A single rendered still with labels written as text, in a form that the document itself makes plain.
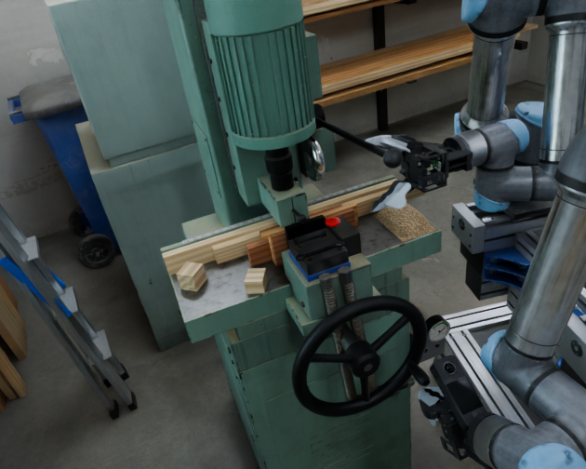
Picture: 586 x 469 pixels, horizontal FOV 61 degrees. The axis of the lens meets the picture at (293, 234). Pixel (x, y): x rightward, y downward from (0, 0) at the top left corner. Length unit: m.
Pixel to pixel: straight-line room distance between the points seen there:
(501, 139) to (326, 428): 0.84
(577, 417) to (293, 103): 0.68
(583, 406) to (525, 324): 0.13
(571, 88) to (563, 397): 0.60
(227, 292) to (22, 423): 1.46
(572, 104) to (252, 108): 0.62
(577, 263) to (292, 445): 0.89
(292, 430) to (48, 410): 1.25
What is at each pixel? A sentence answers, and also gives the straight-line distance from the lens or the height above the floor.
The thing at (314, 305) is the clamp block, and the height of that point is 0.91.
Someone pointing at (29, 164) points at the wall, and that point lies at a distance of 3.40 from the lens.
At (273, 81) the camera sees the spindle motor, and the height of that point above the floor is 1.29.
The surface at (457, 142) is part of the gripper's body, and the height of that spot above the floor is 1.12.
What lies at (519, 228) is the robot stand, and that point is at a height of 0.74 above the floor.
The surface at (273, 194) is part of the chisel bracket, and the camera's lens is 1.10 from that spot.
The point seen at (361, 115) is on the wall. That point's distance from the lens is 3.99.
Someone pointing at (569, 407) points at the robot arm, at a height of 0.92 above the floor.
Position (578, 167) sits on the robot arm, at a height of 1.23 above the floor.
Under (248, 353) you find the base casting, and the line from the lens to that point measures 1.12.
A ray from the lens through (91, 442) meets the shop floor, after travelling 2.15.
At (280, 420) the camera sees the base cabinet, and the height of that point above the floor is 0.51.
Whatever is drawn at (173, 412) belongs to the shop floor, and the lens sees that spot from 2.09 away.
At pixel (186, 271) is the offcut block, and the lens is 1.09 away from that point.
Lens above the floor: 1.55
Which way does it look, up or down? 33 degrees down
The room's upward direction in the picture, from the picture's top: 9 degrees counter-clockwise
